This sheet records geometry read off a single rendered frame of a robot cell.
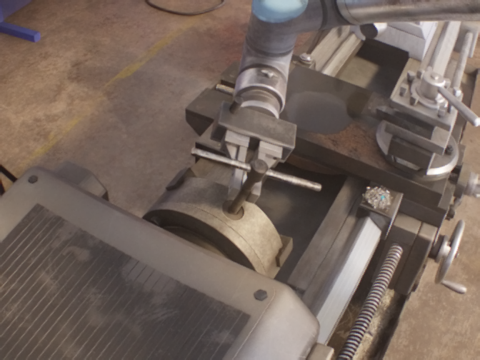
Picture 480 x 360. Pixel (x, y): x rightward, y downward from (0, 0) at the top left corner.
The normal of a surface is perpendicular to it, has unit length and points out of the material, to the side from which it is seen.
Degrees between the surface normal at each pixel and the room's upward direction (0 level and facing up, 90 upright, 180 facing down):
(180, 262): 0
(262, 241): 52
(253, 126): 20
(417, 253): 90
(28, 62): 0
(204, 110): 0
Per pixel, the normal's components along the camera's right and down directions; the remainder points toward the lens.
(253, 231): 0.61, -0.32
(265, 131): 0.33, -0.52
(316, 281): 0.05, -0.72
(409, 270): -0.46, 0.60
